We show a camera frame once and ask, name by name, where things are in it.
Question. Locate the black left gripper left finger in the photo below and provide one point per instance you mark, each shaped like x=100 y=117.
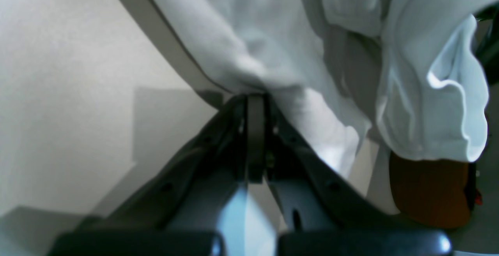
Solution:
x=176 y=213

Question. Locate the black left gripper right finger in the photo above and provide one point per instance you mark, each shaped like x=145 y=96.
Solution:
x=324 y=214

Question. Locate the white T-shirt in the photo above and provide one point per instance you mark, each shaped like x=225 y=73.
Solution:
x=339 y=68

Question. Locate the orange brown chair seat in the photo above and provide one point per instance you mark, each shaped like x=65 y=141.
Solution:
x=441 y=194

